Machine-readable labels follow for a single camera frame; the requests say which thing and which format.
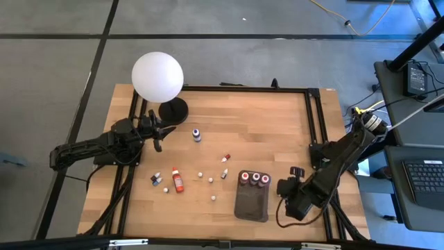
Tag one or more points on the small red-label dropper bottle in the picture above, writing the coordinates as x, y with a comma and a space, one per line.
226, 158

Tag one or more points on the white globe table lamp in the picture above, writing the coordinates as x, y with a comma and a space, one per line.
157, 76

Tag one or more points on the smoky translucent plastic bin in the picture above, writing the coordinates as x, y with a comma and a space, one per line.
251, 205

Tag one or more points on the large red food coloring bottle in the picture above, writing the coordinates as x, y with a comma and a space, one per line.
265, 180
244, 178

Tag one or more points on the black crossbar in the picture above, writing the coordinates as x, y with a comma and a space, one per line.
52, 244

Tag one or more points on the grey side desk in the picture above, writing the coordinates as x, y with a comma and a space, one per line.
395, 194
416, 125

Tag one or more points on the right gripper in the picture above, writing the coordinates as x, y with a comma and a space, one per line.
288, 189

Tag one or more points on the black keyboard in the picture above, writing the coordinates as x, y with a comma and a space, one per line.
426, 180

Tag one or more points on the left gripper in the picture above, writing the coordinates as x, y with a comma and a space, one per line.
153, 128

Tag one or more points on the black power adapter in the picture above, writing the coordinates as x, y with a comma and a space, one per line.
415, 80

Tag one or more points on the black slanted pole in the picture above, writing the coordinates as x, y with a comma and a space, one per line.
416, 45

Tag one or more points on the silver metal bracket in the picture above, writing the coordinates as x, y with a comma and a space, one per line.
128, 242
320, 246

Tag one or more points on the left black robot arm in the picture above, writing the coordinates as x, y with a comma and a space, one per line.
104, 142

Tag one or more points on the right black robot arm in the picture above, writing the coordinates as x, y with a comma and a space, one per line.
347, 146

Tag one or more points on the large blue food coloring bottle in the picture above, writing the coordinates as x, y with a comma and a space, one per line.
196, 136

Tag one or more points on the large maroon food coloring bottle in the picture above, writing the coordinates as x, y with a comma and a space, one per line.
255, 178

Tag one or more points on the blue floor object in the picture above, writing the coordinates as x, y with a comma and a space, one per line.
12, 160

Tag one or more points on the black aluminium table frame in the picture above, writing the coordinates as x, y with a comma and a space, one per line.
243, 89

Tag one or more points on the black table clamp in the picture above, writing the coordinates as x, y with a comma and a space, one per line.
274, 84

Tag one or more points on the black flat strip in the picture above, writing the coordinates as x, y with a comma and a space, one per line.
231, 84

